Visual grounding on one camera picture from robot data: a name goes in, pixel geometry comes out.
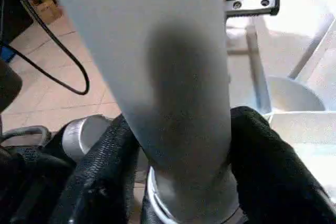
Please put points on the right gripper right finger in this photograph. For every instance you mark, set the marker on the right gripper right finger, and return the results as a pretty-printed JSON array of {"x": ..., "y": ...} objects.
[{"x": 278, "y": 171}]

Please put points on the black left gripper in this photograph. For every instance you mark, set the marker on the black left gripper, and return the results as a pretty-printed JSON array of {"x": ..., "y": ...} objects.
[{"x": 252, "y": 6}]

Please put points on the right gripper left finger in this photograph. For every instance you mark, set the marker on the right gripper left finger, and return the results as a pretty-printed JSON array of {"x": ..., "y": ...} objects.
[{"x": 100, "y": 182}]

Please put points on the white plastic table leg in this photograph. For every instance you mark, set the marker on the white plastic table leg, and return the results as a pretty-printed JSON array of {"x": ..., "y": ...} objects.
[{"x": 157, "y": 77}]

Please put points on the brown cardboard box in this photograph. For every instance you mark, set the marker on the brown cardboard box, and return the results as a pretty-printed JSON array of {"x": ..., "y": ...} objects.
[{"x": 44, "y": 6}]

